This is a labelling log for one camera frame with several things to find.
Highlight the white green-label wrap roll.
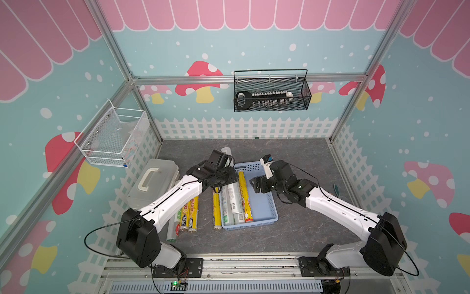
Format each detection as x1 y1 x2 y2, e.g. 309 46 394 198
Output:
227 183 245 224

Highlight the white green wrap roll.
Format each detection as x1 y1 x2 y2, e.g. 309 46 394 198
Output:
220 147 235 167

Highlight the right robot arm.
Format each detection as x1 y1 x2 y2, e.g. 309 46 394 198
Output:
250 155 408 276

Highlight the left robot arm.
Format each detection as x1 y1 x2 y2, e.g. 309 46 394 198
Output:
116 150 237 271

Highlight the yellow wrap roll by basket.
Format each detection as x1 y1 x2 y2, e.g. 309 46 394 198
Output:
212 190 222 230

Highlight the blue plastic basket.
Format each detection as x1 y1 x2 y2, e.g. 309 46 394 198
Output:
219 161 279 230

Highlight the translucent plastic storage box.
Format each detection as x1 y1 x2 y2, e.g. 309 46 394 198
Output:
127 159 179 210

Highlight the black socket bit holder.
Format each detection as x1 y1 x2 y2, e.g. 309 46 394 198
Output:
234 91 294 111

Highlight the green circuit board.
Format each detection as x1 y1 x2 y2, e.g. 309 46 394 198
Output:
170 281 188 291

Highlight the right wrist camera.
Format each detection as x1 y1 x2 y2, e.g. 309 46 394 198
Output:
260 154 274 179

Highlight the green handled tool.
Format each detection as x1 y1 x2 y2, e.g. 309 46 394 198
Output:
333 184 341 197

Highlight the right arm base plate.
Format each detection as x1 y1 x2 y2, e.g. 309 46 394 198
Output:
297 256 350 279

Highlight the black wire wall basket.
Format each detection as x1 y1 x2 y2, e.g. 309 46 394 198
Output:
233 69 312 112

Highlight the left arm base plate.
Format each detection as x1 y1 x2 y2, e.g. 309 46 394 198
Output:
152 257 204 279

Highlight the white wire wall basket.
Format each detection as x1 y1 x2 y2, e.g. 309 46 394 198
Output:
74 100 150 168

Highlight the grey cable duct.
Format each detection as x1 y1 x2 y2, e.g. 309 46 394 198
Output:
110 280 324 294

